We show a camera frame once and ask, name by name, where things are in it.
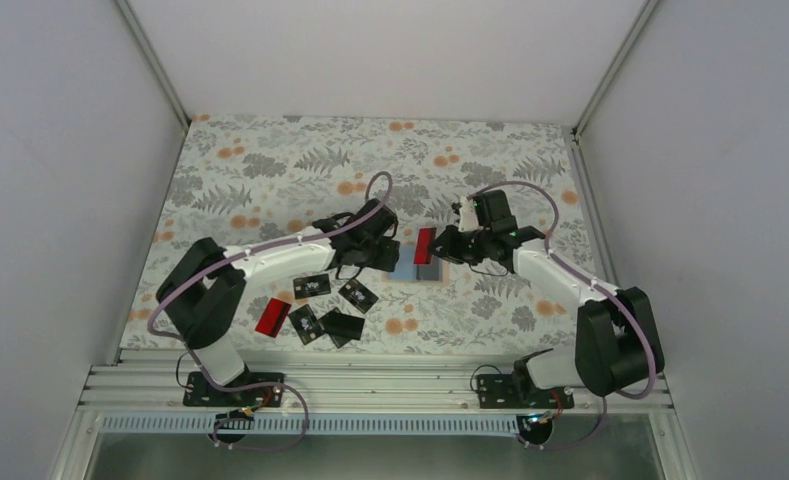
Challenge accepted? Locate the red card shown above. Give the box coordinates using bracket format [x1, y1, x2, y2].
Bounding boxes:
[413, 227, 437, 266]
[255, 298, 292, 338]

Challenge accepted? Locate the plain black card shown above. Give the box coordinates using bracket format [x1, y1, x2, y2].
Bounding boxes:
[319, 309, 365, 340]
[416, 261, 443, 282]

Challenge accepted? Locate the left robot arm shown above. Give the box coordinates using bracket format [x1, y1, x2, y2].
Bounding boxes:
[154, 199, 399, 405]

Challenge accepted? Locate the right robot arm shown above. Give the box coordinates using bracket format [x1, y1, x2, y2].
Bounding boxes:
[426, 189, 664, 407]

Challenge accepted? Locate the black card small top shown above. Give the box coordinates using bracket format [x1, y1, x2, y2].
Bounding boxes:
[338, 279, 379, 314]

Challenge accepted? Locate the black VIP card top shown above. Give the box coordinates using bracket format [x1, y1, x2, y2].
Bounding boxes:
[293, 273, 331, 299]

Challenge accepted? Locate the plain black card in pile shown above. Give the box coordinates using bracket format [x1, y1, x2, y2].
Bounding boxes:
[319, 309, 365, 340]

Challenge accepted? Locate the black card bottom centre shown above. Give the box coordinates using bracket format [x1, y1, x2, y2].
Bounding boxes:
[328, 333, 352, 349]

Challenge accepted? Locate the black VIP card lower-left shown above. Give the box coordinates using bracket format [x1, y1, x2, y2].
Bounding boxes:
[288, 305, 324, 345]

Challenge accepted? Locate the floral table mat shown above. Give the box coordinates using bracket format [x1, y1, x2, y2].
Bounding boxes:
[121, 115, 595, 355]

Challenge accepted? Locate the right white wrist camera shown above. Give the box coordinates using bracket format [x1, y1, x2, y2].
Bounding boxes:
[453, 198, 482, 233]

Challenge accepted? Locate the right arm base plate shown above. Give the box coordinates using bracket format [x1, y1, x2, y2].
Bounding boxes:
[474, 373, 575, 410]

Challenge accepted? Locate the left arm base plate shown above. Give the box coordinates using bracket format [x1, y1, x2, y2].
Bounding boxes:
[182, 372, 285, 408]

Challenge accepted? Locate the grey cable duct strip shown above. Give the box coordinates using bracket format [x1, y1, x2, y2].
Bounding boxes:
[98, 412, 518, 437]

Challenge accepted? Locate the aluminium rail frame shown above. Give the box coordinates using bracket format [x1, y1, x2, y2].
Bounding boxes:
[77, 349, 675, 415]

